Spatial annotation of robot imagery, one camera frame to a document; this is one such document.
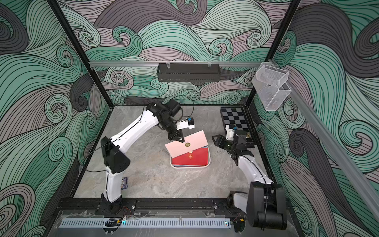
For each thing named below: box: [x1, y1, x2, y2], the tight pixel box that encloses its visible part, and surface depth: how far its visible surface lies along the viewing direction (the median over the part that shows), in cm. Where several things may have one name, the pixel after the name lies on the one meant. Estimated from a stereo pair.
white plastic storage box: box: [169, 145, 211, 169], surface depth 87 cm
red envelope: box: [171, 146, 208, 166], surface depth 87 cm
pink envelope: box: [164, 129, 209, 159], surface depth 78 cm
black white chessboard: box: [219, 106, 254, 145], surface depth 112 cm
